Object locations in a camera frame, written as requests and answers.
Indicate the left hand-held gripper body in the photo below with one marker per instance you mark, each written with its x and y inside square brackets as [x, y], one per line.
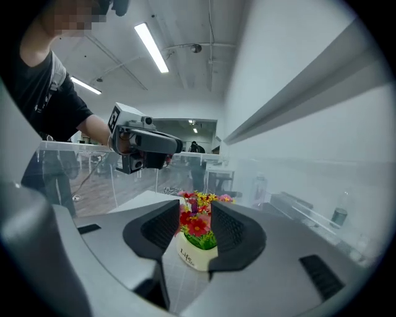
[127, 116]

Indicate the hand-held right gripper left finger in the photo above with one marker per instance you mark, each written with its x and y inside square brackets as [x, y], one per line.
[123, 247]

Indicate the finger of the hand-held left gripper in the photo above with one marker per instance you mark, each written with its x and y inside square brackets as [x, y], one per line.
[157, 143]

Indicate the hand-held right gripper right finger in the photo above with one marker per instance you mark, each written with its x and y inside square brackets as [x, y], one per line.
[263, 278]

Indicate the clear plastic storage bin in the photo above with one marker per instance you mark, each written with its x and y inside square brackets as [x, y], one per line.
[188, 291]

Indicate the colourful flowers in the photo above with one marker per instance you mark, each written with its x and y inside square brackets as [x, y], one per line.
[198, 227]

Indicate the person's left forearm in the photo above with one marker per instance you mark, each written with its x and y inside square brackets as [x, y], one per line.
[96, 128]

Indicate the person's left hand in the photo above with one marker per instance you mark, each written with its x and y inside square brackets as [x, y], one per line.
[127, 145]

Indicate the long ceiling light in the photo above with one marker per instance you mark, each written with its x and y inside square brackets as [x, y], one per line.
[151, 48]
[86, 85]

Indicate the person's black shirt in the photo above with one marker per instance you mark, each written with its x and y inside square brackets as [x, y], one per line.
[46, 102]

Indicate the round ceiling fixture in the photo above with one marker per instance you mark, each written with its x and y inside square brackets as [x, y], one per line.
[195, 48]

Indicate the green label water bottle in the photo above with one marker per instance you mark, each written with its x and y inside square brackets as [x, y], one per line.
[339, 216]

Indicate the person's head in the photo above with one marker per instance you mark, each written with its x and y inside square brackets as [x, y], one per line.
[37, 46]

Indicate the person's black head camera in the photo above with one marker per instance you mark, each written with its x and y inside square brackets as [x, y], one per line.
[119, 6]

